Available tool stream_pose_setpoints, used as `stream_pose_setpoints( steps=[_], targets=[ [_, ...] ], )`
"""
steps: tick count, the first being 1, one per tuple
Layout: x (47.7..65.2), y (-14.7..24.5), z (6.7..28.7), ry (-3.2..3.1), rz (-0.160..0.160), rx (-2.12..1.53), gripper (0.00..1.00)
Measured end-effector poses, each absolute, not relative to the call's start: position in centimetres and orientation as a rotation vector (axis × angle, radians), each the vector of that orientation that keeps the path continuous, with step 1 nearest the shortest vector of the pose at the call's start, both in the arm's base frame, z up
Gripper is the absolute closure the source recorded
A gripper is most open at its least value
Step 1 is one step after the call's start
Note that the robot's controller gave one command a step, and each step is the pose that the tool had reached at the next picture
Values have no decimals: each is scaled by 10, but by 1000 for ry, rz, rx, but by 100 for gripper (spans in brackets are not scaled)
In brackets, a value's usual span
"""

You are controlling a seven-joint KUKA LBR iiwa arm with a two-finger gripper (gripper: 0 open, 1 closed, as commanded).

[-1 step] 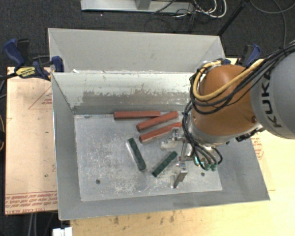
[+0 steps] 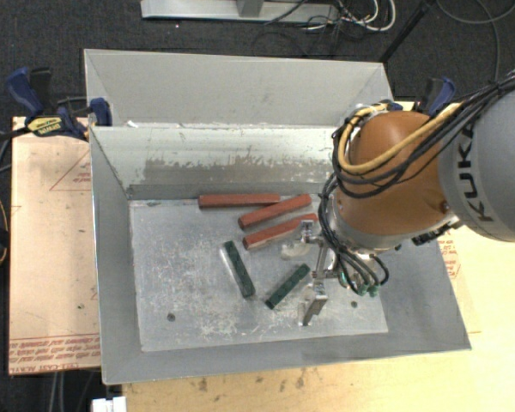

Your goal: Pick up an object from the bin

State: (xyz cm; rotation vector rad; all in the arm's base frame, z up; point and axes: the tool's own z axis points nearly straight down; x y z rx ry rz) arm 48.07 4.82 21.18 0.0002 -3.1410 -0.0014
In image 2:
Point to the dark green flat block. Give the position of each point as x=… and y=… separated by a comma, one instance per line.
x=239, y=269
x=287, y=286

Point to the grey metal bin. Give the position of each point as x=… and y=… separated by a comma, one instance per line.
x=184, y=273

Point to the red-brown flat block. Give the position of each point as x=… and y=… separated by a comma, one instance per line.
x=239, y=200
x=274, y=212
x=274, y=232

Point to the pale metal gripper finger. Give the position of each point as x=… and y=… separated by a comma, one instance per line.
x=316, y=304
x=307, y=232

